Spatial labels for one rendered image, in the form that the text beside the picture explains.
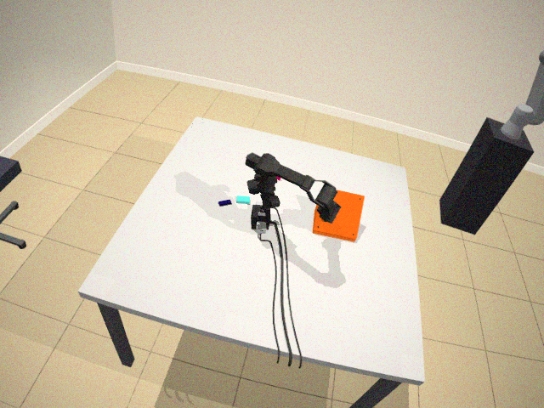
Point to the small cyan flat block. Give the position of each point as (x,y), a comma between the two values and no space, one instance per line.
(243,199)

